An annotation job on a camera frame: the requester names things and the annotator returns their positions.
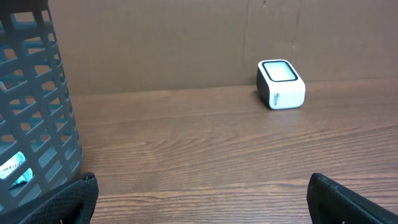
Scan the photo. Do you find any teal snack packet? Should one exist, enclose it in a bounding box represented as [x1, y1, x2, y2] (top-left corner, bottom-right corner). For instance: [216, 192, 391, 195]
[0, 151, 34, 189]

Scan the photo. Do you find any grey plastic mesh basket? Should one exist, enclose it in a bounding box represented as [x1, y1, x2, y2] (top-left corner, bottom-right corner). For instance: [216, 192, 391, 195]
[1, 0, 83, 213]

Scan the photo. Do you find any white barcode scanner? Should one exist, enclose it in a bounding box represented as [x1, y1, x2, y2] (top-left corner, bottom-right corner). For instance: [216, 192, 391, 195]
[256, 59, 306, 110]

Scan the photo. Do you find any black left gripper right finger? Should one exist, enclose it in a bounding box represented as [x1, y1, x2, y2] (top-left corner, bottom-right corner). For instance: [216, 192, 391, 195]
[307, 173, 397, 224]

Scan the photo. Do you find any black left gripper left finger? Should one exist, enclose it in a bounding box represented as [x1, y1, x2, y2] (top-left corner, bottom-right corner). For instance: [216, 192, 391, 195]
[1, 172, 99, 224]

